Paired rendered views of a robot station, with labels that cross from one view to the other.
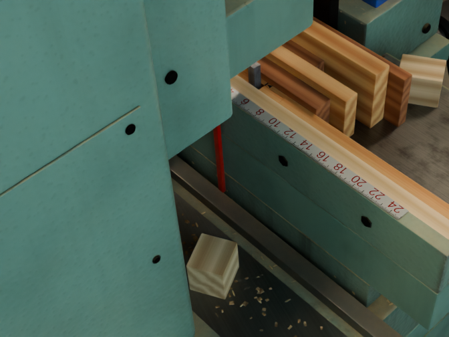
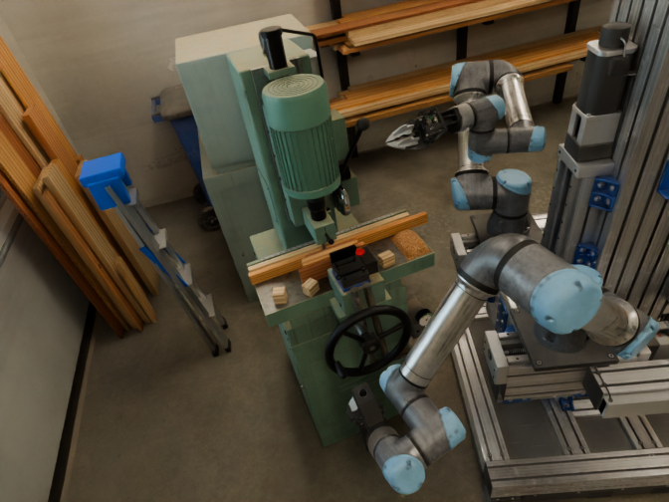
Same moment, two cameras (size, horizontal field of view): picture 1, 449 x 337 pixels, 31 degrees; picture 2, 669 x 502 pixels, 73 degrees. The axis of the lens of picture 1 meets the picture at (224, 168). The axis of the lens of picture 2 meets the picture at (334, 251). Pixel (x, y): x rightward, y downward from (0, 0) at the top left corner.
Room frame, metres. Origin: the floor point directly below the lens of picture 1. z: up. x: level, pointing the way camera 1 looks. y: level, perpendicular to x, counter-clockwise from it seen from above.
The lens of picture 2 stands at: (1.13, -1.12, 1.92)
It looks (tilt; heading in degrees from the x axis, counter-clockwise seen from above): 40 degrees down; 115
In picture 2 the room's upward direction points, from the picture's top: 10 degrees counter-clockwise
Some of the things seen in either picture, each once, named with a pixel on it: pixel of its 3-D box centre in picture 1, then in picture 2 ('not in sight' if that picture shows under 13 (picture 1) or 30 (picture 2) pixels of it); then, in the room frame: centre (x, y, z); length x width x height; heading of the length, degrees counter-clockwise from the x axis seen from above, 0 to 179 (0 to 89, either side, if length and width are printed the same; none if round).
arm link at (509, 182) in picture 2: not in sight; (511, 191); (1.19, 0.31, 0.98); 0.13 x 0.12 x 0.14; 10
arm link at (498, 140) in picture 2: not in sight; (486, 142); (1.09, 0.21, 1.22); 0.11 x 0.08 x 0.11; 10
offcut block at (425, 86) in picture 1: (419, 80); (310, 287); (0.61, -0.20, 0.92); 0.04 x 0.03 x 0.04; 69
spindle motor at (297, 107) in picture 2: not in sight; (304, 138); (0.60, -0.03, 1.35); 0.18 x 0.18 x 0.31
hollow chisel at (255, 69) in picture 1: (254, 83); not in sight; (0.60, -0.04, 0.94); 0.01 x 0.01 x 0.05; 39
